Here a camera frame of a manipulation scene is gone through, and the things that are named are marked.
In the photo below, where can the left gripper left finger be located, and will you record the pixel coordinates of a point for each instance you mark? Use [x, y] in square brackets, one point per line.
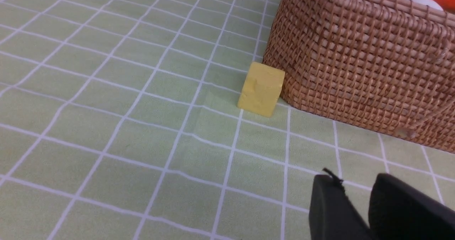
[332, 216]

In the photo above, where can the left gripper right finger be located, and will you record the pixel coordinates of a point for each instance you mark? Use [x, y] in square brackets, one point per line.
[398, 211]

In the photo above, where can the yellow foam cube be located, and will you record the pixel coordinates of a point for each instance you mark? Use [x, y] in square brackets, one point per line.
[261, 89]

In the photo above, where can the woven wicker basket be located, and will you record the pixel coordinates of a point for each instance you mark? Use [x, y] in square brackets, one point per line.
[381, 65]

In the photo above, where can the green checkered tablecloth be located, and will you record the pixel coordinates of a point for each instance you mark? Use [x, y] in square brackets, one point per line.
[119, 121]

